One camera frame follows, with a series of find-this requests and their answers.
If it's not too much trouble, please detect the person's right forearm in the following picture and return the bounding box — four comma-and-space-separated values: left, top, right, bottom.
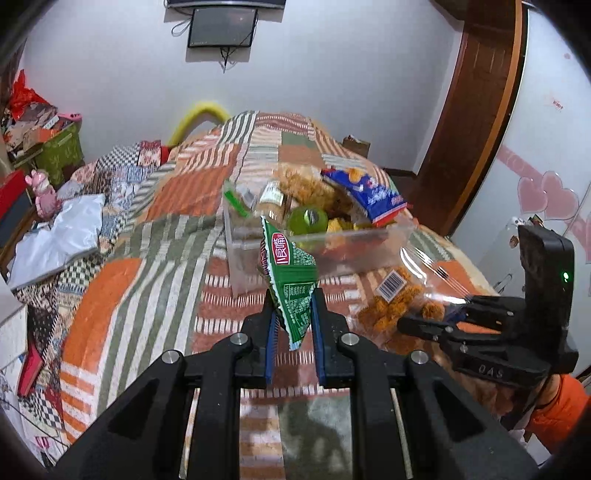
526, 374, 588, 457

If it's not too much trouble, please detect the white drawer unit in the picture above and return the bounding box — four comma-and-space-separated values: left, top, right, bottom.
0, 291, 29, 372

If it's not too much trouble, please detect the wooden door frame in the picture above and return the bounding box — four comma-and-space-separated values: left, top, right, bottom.
406, 0, 530, 237

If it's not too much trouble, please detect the red book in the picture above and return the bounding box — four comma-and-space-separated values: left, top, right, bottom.
17, 344, 45, 398

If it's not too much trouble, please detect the black wall screen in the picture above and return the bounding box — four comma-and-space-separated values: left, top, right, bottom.
187, 7, 258, 49

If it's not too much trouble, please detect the green storage box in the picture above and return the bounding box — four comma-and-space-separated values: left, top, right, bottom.
34, 122, 85, 185

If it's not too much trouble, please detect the white wardrobe door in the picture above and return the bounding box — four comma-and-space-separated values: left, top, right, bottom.
450, 9, 591, 297

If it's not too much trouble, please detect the blue snack packet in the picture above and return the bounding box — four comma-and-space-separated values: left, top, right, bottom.
321, 167, 410, 228

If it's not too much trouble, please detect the black wall-mounted device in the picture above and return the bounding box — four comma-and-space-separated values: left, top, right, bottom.
166, 0, 287, 10

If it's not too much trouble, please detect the clear green-edged noodle snack bag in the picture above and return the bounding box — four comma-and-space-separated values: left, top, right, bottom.
223, 179, 288, 219

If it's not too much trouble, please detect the pink heart sticker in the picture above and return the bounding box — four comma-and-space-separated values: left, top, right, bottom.
541, 171, 581, 223
517, 175, 548, 214

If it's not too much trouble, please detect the green snack packet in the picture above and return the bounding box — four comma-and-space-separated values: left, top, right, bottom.
257, 216, 319, 352

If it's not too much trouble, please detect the brown cardboard box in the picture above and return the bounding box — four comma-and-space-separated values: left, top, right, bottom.
342, 134, 371, 158

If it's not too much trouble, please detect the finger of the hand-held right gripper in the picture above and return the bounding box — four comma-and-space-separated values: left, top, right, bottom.
456, 294, 528, 334
397, 315, 463, 345

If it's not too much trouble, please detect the clear bag of orange puffs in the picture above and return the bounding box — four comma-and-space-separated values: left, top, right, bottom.
274, 164, 352, 219

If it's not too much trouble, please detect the striped patchwork blanket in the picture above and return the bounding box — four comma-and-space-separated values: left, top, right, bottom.
9, 110, 499, 480

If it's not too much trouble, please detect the pink plush toy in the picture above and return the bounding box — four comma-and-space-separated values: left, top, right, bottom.
25, 168, 59, 217

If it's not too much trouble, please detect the red box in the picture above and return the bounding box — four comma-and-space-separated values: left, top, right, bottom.
0, 168, 31, 223

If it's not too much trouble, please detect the clear plastic box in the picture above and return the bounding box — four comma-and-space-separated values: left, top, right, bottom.
223, 179, 415, 296

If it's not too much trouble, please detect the red plastic bag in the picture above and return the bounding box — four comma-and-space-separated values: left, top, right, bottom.
9, 69, 50, 121

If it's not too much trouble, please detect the checkered quilt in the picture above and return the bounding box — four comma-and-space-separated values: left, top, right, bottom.
9, 138, 174, 439

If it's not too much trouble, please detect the yellow foam tube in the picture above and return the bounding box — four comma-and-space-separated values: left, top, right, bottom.
167, 100, 230, 148

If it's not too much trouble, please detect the green round snack cup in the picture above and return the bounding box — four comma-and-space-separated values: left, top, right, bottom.
288, 206, 330, 236

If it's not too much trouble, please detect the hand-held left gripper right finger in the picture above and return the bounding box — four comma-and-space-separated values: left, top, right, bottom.
310, 288, 539, 480

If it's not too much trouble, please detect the white plastic sheet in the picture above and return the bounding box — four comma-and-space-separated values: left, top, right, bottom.
9, 194, 107, 290

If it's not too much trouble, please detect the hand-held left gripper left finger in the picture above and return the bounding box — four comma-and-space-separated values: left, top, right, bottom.
55, 302, 279, 480

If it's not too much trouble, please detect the clear bag of fried balls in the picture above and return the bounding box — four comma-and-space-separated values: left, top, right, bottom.
358, 244, 472, 343

